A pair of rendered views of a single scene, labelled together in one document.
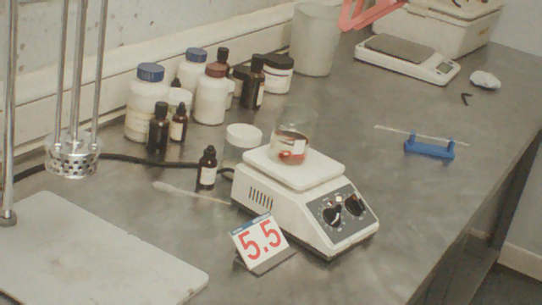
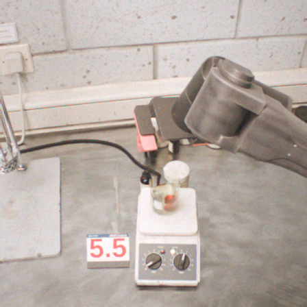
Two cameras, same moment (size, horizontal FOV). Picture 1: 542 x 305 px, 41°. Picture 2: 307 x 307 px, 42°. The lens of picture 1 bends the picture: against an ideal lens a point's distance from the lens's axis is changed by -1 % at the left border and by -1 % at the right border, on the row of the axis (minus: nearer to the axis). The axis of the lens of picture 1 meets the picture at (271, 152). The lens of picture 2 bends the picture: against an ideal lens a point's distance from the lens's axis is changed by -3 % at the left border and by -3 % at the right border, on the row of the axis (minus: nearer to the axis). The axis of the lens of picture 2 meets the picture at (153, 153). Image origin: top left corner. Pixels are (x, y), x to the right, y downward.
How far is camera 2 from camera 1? 85 cm
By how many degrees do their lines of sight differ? 48
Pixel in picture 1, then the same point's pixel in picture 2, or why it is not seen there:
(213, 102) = not seen: hidden behind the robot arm
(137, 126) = not seen: hidden behind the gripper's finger
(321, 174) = (168, 229)
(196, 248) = (82, 231)
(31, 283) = not seen: outside the picture
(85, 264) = (20, 210)
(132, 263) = (38, 222)
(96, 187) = (87, 165)
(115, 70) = (155, 94)
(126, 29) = (179, 67)
